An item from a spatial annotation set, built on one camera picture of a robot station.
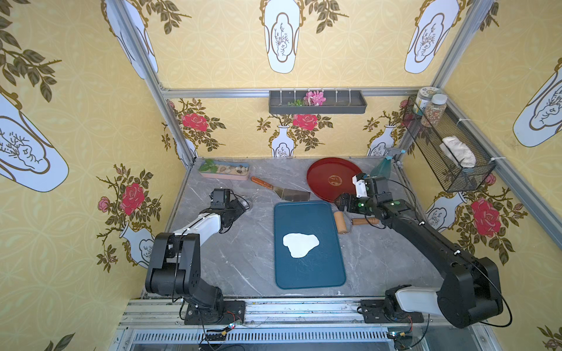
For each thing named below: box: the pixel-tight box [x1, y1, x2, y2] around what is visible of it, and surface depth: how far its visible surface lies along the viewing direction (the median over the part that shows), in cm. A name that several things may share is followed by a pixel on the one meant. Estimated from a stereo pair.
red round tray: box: [306, 157, 362, 202], surface depth 116 cm
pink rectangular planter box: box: [198, 159, 251, 181], surface depth 116 cm
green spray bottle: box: [370, 146, 407, 179], surface depth 105 cm
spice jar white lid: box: [420, 93, 448, 128], surface depth 82 cm
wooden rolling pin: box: [333, 210, 380, 234], surface depth 95 cm
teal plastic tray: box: [274, 201, 347, 290], surface depth 88 cm
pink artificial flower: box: [302, 90, 327, 107], surface depth 90 cm
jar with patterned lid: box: [412, 86, 442, 117], surface depth 88 cm
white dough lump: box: [282, 232, 320, 259], surface depth 92 cm
